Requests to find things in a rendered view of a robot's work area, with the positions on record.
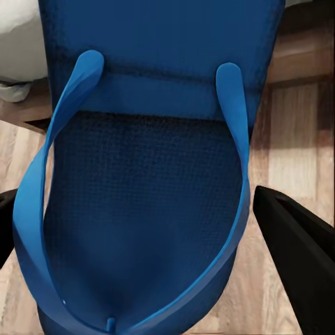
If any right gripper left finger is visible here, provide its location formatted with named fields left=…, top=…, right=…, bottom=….
left=0, top=188, right=18, bottom=270

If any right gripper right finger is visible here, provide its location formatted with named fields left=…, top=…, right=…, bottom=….
left=253, top=186, right=335, bottom=335

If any sandal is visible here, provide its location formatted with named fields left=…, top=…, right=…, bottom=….
left=12, top=0, right=285, bottom=335

